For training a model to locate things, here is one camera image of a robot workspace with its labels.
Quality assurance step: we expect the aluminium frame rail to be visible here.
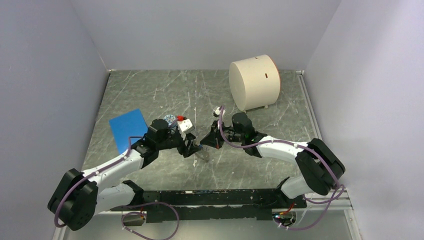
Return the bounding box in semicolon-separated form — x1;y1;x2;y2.
60;188;353;216

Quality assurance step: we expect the metal key organizer plate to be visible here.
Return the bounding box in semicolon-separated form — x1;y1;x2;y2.
195;145;211;163

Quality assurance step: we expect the small blue labelled jar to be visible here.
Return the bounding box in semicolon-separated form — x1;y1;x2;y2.
163;114;177;127

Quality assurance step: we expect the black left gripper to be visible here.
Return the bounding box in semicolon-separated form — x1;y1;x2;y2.
156;130;201;157

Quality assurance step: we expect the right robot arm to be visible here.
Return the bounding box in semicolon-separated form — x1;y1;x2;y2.
200;112;346;208

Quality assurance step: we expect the blue flat pad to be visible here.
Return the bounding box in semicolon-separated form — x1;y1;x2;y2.
109;108;148;154

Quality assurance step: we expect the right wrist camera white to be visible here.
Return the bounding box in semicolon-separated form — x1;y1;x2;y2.
212;106;226;118

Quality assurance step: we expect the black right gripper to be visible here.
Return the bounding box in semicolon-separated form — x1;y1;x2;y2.
200;119;245;150

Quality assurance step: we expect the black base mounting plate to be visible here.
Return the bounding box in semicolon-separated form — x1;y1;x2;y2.
113;188;307;223

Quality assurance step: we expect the cream cylindrical container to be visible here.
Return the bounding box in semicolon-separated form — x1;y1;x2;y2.
228;54;281;112

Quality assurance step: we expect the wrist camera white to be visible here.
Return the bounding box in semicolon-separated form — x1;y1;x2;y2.
176;115;195;134
212;106;226;118

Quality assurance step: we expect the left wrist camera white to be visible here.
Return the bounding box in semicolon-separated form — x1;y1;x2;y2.
176;115;195;134

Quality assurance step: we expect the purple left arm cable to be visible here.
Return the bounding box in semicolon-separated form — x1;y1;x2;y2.
53;117;180;229

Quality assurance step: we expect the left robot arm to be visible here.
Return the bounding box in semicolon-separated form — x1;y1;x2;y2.
47;115;202;231

